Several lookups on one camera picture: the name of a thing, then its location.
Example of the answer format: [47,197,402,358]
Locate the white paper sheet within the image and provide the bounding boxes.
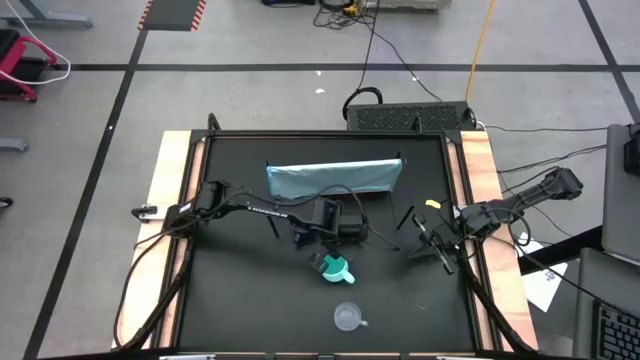
[517,232,570,314]

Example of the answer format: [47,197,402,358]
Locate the light blue cloth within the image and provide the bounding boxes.
[266,158,404,200]

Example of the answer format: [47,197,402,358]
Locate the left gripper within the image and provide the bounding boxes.
[308,227,347,273]

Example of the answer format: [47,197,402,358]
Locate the grey power strip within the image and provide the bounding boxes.
[364,0,453,12]

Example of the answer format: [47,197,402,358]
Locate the grey table leg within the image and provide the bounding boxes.
[0,0,94,30]

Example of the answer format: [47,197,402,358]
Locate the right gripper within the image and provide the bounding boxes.
[409,213,469,275]

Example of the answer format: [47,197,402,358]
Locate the red black cart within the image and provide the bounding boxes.
[0,28,60,104]

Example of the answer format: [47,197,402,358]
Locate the grey floor foot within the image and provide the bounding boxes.
[0,137,30,153]

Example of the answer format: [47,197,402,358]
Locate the black desk device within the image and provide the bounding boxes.
[623,123,640,177]

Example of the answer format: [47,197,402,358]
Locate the yellow floor cable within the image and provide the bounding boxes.
[463,0,497,103]

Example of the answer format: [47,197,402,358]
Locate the white floor cable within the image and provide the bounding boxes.
[0,0,72,86]

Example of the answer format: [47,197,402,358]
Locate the black keyboard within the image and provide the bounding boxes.
[592,299,640,360]

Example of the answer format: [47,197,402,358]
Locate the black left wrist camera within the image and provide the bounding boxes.
[340,215,370,245]

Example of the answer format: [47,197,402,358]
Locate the black mat orange striped edges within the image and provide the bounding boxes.
[137,0,208,33]

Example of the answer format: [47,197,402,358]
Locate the dark blue enamel mug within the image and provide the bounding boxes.
[293,227,315,250]

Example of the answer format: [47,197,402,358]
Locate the black desk support bar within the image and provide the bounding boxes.
[518,224,604,276]

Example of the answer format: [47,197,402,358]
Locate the black computer tower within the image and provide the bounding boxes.
[344,101,477,133]

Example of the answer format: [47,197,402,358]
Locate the tangled black cable bundle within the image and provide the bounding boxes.
[312,0,381,30]

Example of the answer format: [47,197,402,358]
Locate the black floor cable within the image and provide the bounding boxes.
[342,0,385,121]

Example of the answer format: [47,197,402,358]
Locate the teal plastic mug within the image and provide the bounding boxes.
[321,253,357,286]

